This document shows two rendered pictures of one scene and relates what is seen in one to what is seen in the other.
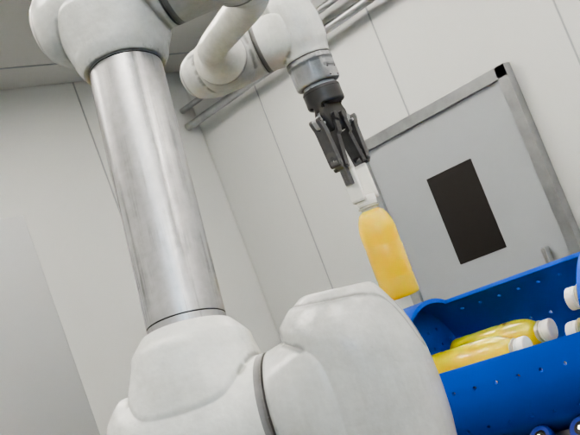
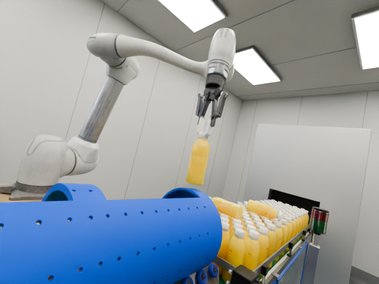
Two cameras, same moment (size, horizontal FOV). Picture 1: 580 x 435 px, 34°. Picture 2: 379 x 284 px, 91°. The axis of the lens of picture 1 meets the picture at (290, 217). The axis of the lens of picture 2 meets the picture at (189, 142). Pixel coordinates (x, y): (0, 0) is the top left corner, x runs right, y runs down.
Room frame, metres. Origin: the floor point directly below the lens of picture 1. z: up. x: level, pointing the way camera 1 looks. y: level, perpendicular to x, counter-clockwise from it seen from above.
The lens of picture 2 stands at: (1.79, -0.89, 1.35)
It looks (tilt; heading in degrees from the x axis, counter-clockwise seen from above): 5 degrees up; 92
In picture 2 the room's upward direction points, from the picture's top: 13 degrees clockwise
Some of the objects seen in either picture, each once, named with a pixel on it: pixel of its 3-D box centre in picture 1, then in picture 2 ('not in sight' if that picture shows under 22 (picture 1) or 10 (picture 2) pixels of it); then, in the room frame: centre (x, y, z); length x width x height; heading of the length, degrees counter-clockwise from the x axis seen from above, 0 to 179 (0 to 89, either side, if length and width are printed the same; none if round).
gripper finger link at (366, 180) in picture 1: (365, 182); (210, 126); (1.83, -0.16, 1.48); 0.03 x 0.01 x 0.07; 53
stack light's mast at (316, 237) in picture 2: not in sight; (317, 226); (2.40, -0.02, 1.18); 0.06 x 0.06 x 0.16
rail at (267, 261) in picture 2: not in sight; (293, 239); (2.60, 0.46, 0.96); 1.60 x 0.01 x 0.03; 51
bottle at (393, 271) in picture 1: (385, 250); (198, 159); (1.82, -0.15, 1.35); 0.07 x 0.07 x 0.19
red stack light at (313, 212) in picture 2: not in sight; (320, 215); (2.40, -0.02, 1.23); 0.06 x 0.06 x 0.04
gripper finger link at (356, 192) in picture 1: (353, 185); (201, 125); (1.80, -0.13, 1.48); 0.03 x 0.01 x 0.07; 53
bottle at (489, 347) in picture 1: (475, 362); not in sight; (1.71, -0.21, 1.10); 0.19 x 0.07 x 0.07; 51
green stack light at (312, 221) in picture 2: not in sight; (318, 225); (2.40, -0.02, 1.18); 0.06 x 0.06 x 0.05
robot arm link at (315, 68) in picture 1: (314, 74); (217, 72); (1.81, -0.14, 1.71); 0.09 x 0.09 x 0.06
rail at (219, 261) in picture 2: not in sight; (203, 251); (1.93, -0.03, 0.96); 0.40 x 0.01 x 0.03; 141
